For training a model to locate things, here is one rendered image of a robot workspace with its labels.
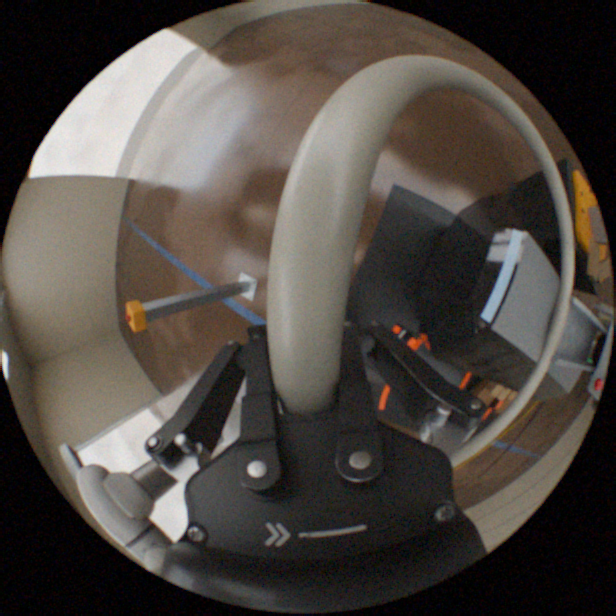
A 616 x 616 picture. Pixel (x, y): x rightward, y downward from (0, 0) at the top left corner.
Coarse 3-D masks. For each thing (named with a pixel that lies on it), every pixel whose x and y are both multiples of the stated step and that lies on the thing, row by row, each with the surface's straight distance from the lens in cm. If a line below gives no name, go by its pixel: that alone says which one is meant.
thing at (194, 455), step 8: (176, 440) 8; (184, 440) 8; (192, 440) 9; (184, 448) 8; (192, 448) 8; (200, 448) 9; (176, 456) 9; (184, 456) 9; (192, 456) 9; (200, 456) 8; (208, 456) 9; (160, 464) 9; (168, 464) 9; (176, 464) 9; (184, 464) 8; (192, 464) 8; (200, 464) 8; (168, 472) 10; (176, 472) 9; (184, 472) 8; (192, 472) 8; (184, 480) 8
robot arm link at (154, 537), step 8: (152, 528) 57; (160, 528) 60; (144, 536) 55; (152, 536) 56; (160, 536) 56; (168, 536) 60; (128, 544) 57; (136, 544) 56; (144, 544) 55; (152, 544) 55; (160, 544) 55; (168, 544) 56; (136, 552) 57; (144, 552) 56
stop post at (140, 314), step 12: (240, 276) 177; (216, 288) 146; (228, 288) 150; (240, 288) 161; (252, 288) 170; (156, 300) 120; (168, 300) 121; (180, 300) 122; (192, 300) 127; (204, 300) 135; (216, 300) 144; (132, 312) 106; (144, 312) 108; (156, 312) 115; (168, 312) 119; (132, 324) 112; (144, 324) 112
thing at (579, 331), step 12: (576, 300) 46; (576, 312) 57; (588, 312) 55; (552, 324) 47; (576, 324) 59; (588, 324) 69; (600, 324) 68; (564, 336) 54; (576, 336) 62; (588, 336) 72; (564, 348) 57; (576, 348) 65; (588, 348) 77; (552, 360) 45; (564, 360) 49; (576, 360) 64
